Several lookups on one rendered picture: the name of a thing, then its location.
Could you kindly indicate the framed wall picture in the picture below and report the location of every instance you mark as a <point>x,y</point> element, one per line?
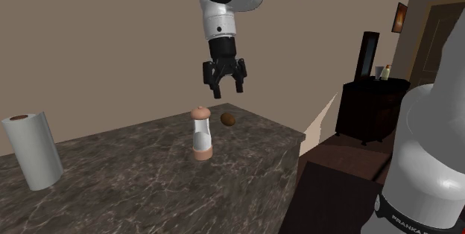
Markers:
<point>399,17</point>

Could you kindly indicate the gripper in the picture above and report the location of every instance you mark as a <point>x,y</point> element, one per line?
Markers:
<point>222,52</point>

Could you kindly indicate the pink and white salt grinder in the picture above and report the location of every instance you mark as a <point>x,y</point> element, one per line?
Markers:
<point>201,135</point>

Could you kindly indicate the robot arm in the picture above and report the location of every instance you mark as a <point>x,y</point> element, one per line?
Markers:
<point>425,160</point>

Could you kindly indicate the white paper towel roll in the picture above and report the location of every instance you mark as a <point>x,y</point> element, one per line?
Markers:
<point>34,151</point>

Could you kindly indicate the dark wooden dresser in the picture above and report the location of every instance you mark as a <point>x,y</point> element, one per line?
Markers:
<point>370,106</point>

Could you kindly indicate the brown egg-shaped object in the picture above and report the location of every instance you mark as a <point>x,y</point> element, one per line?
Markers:
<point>227,119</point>

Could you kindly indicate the brown door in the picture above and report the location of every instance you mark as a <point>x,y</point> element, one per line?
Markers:
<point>436,40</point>

